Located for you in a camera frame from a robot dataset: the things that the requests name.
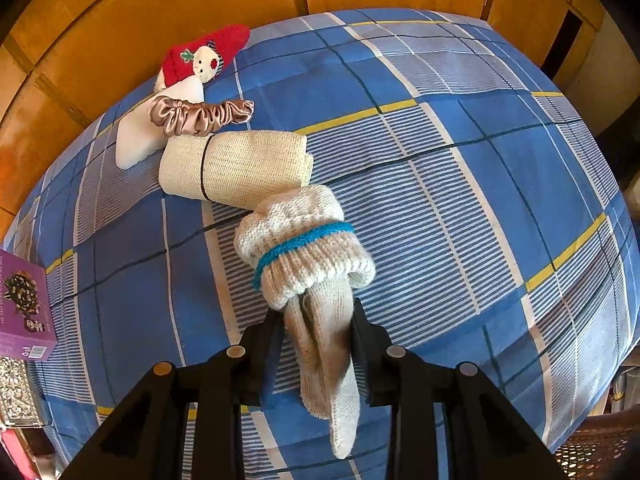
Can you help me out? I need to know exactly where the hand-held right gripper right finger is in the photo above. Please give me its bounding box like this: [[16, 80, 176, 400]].
[[352, 300, 576, 480]]

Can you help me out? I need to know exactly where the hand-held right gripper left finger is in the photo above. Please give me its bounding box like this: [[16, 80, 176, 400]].
[[60, 310, 286, 480]]

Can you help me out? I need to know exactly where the white knit sock teal band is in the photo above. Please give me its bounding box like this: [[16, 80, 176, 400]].
[[234, 185, 376, 461]]

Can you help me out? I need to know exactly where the beige bandage roll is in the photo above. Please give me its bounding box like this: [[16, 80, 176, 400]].
[[158, 130, 315, 210]]

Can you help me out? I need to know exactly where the mauve satin scrunchie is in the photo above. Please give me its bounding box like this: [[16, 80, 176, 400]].
[[150, 96, 255, 138]]

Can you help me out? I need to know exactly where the white foam block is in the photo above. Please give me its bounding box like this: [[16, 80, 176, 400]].
[[116, 77, 206, 171]]

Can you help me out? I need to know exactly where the red snowman sock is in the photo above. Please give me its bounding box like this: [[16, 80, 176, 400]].
[[154, 24, 251, 95]]

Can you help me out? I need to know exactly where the blue plaid bed sheet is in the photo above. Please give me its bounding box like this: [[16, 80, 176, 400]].
[[10, 8, 640, 480]]

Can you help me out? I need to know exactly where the purple carton box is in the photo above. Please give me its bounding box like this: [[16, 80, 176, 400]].
[[0, 247, 57, 362]]

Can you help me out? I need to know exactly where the rattan chair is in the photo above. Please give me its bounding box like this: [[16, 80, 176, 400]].
[[552, 410, 640, 480]]

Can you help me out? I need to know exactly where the ornate silver tissue box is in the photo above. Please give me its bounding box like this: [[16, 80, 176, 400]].
[[0, 357, 43, 428]]

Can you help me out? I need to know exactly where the wooden wardrobe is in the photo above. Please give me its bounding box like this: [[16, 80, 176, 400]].
[[0, 0, 608, 241]]

